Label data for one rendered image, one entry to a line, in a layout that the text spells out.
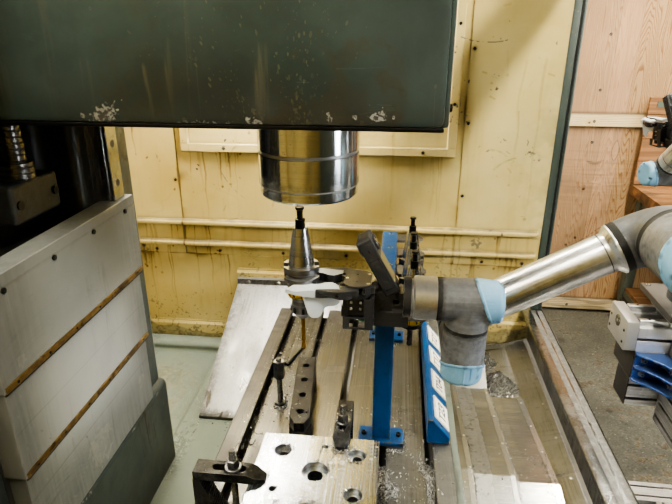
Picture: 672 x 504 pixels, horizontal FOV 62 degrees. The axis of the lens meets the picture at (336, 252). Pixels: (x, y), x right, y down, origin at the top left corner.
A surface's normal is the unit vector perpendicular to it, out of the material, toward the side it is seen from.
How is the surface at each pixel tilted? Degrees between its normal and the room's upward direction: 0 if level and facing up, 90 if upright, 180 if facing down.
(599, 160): 91
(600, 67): 90
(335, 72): 90
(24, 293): 90
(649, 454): 0
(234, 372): 24
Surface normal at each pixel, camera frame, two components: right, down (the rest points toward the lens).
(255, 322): -0.04, -0.70
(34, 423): 0.99, 0.04
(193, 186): -0.11, 0.37
